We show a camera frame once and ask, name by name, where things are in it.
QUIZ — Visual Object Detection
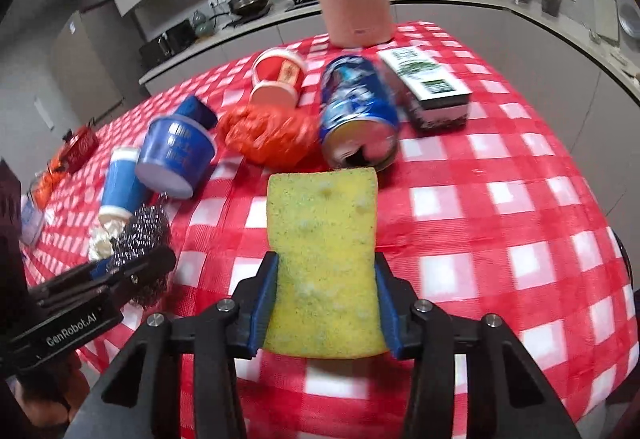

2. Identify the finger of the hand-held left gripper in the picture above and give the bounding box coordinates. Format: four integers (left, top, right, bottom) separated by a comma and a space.
102, 246, 177, 315
27, 259, 122, 307

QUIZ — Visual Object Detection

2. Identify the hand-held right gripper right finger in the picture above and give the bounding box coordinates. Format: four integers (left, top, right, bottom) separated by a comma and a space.
374, 251, 583, 439

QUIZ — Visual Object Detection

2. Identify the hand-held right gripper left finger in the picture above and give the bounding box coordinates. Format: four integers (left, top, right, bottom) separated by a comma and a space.
65, 251, 281, 439

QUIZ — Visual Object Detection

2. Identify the steel wool scrubber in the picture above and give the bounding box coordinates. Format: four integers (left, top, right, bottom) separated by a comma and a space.
107, 201, 173, 307

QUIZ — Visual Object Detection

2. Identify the yellow sponge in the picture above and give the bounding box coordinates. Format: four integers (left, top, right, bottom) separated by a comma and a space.
262, 167, 390, 360

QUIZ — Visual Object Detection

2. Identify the blue paper cup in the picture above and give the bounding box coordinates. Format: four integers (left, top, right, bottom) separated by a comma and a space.
97, 146, 151, 225

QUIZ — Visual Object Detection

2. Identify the crumpled white tissue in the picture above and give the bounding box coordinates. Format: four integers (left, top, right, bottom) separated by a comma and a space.
89, 219, 126, 262

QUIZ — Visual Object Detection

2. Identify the orange mesh bag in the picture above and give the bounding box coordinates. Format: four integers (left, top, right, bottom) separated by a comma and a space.
30, 159, 68, 207

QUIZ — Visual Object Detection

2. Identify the blue plastic cup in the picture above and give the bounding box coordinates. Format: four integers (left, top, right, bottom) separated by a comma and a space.
135, 114, 217, 200

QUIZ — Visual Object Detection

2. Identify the red checkered tablecloth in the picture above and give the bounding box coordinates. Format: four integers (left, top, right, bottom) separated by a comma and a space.
20, 21, 636, 439

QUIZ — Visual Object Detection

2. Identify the red pot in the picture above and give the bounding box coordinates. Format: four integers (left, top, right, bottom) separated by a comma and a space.
62, 121, 100, 174

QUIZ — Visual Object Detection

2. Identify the white paper sheet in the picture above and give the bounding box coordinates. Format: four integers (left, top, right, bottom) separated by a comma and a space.
34, 96, 55, 130

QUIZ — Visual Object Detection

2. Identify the orange plastic bag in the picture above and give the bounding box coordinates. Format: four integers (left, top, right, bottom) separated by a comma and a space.
216, 104, 321, 170

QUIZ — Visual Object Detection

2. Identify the grey refrigerator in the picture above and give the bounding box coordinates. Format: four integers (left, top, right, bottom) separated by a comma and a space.
50, 11, 126, 130

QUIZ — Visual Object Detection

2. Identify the blue drink can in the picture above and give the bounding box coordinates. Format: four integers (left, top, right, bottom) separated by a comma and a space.
319, 55, 401, 172

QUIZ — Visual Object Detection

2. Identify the black toaster oven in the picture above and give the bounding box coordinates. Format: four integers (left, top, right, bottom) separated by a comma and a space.
139, 21, 197, 64

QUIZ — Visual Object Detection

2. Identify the red paper bowl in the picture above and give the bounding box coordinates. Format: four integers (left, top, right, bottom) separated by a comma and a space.
248, 48, 308, 110

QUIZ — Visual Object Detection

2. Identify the green and white carton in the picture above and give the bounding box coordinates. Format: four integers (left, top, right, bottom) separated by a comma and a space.
377, 46, 473, 132

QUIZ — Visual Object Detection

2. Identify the lidded wok pot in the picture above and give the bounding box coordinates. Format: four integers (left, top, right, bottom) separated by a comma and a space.
227, 0, 273, 16

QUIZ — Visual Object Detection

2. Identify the kitchen counter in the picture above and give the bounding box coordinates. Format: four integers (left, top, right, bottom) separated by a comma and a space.
137, 0, 640, 104

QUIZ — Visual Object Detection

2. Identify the white rectangular tray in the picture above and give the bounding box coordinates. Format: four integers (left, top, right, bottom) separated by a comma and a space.
592, 0, 621, 44

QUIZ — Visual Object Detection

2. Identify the round metal plate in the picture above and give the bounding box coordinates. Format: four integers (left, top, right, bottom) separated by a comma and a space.
617, 3, 640, 40

